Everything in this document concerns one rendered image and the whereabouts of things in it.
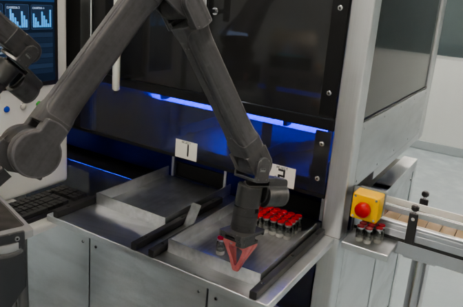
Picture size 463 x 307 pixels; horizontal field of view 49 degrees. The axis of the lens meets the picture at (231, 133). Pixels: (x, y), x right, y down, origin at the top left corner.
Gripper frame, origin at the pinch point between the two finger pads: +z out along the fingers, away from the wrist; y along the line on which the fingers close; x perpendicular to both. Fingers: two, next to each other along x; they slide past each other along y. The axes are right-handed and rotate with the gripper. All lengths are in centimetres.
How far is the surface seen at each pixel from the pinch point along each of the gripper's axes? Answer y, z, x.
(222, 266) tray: 0.6, 1.5, 3.9
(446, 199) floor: 356, 35, 4
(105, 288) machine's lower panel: 41, 47, 76
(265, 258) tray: 13.4, 0.9, -0.8
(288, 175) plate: 32.9, -17.1, 6.0
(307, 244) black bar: 23.7, -2.7, -7.1
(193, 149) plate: 32, -17, 39
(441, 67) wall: 487, -81, 55
